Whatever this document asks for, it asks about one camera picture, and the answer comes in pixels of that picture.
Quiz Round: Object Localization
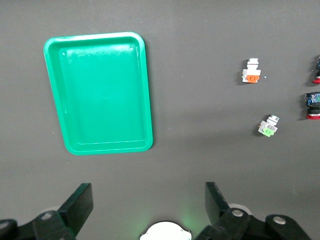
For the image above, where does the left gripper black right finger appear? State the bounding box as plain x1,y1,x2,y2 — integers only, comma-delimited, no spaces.
194,181,312,240

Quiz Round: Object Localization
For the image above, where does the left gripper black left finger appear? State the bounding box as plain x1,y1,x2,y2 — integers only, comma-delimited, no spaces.
0,182,95,240

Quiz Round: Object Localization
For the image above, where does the white button with green block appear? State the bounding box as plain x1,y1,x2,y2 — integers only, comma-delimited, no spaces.
257,114,281,138

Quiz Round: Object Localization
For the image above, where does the white button with orange block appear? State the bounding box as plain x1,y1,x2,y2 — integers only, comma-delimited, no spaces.
241,57,262,85

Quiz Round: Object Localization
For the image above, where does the green plastic tray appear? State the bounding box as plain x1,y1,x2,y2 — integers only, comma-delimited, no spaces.
43,31,154,156

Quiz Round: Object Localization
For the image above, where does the red button black base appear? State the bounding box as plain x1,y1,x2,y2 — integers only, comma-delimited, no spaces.
311,54,320,85
304,91,320,121

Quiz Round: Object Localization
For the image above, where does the dark gray table mat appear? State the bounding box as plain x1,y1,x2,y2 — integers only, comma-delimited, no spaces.
0,0,320,240

